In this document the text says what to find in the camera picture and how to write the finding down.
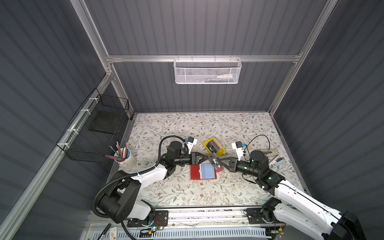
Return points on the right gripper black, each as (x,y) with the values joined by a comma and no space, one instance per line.
(232,164)

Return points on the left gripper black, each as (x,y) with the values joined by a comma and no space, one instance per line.
(194,158)

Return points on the black VIP credit card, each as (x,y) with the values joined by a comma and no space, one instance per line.
(214,160)

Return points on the yellow plastic card tray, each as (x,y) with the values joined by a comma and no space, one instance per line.
(205,144)

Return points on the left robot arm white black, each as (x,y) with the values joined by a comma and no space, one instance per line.
(118,199)

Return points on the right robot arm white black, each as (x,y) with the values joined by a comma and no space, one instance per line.
(292,206)

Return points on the stack of cards in tray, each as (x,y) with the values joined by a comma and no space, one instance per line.
(214,146)

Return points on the floral table mat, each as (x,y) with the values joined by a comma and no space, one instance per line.
(150,135)

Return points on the beige stapler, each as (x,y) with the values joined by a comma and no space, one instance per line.
(272,153)

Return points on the small white grey device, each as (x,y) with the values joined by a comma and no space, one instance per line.
(276,162)

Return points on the white pen cup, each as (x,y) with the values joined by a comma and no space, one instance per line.
(122,155)

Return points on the white tube in basket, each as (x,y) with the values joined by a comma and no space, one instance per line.
(229,77)

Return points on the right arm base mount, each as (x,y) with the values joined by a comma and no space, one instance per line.
(255,216)

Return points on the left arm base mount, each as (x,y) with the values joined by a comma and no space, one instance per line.
(157,218)

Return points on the white wire mesh basket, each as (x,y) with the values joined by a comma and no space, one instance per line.
(204,72)

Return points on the black wire mesh basket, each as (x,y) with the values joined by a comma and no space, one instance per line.
(100,124)

